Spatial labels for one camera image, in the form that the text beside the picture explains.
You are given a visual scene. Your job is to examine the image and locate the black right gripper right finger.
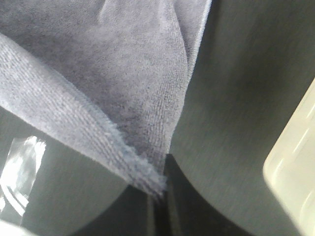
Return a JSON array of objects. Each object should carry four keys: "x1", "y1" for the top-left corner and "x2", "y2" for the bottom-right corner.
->
[{"x1": 164, "y1": 154, "x2": 250, "y2": 236}]

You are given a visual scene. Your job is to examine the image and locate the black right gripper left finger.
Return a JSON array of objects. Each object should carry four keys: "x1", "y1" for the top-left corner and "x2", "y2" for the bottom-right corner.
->
[{"x1": 74, "y1": 186, "x2": 151, "y2": 236}]

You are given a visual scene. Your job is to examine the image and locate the grey towel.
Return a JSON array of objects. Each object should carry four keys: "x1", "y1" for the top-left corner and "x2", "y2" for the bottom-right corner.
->
[{"x1": 0, "y1": 0, "x2": 212, "y2": 197}]

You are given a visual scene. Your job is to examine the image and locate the white lidded storage box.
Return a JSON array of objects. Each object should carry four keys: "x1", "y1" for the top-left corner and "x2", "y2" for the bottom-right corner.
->
[{"x1": 263, "y1": 83, "x2": 315, "y2": 236}]

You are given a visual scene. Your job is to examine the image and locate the clear tape strip right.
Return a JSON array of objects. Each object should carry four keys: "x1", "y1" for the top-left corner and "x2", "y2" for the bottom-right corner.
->
[{"x1": 0, "y1": 136, "x2": 46, "y2": 225}]

